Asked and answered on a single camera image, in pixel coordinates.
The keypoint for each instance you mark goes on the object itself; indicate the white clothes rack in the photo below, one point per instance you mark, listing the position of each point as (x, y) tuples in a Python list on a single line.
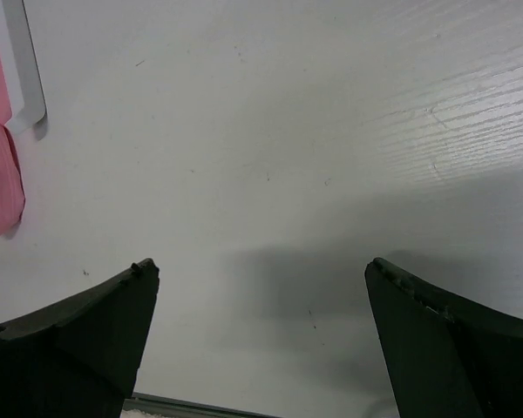
[(20, 69)]

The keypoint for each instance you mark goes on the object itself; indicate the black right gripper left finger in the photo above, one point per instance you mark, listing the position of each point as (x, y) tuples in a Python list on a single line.
[(79, 357)]

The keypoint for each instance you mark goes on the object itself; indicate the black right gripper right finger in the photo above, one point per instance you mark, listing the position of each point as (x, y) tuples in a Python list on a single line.
[(446, 356)]

